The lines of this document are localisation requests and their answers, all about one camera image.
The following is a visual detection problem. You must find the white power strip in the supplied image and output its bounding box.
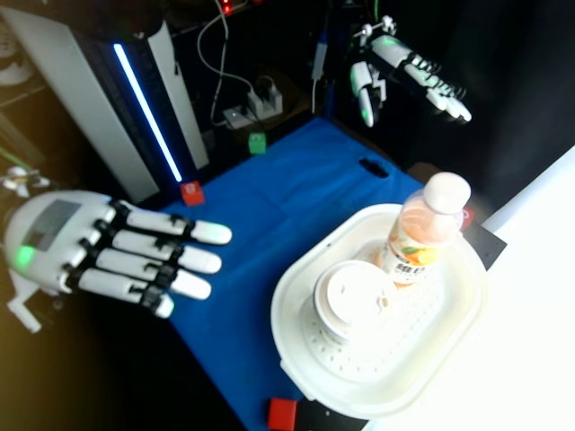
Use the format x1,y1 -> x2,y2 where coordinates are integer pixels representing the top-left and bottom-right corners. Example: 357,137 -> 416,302
223,105 -> 260,131

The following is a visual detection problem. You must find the orange juice bottle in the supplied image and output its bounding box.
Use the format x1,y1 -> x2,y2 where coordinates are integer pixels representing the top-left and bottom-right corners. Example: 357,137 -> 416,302
379,172 -> 473,291

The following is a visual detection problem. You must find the white charger plug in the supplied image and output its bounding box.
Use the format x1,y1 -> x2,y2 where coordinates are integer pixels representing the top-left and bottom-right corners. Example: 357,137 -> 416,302
245,75 -> 284,116

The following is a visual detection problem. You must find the red block with 8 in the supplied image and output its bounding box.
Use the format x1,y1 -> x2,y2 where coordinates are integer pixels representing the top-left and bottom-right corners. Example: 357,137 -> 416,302
180,180 -> 206,207

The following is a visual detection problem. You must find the blue cloth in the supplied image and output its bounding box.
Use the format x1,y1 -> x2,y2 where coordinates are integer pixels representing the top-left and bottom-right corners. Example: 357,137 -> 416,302
159,117 -> 426,431

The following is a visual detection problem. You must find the white inline cable adapter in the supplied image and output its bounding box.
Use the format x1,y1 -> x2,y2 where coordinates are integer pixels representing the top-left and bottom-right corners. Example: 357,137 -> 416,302
312,40 -> 328,82

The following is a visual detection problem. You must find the white column with blue light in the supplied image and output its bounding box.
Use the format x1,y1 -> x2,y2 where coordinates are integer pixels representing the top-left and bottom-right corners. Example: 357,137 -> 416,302
0,6 -> 211,206

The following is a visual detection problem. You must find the white lidded cup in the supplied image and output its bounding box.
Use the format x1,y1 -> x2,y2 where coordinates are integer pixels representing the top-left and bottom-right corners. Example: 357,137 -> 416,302
313,259 -> 401,347

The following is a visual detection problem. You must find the white cable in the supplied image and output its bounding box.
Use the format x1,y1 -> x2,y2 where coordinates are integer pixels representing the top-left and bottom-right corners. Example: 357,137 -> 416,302
196,8 -> 255,127

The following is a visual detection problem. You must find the red toy block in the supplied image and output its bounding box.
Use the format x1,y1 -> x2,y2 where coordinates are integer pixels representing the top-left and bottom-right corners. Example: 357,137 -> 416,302
267,397 -> 299,431

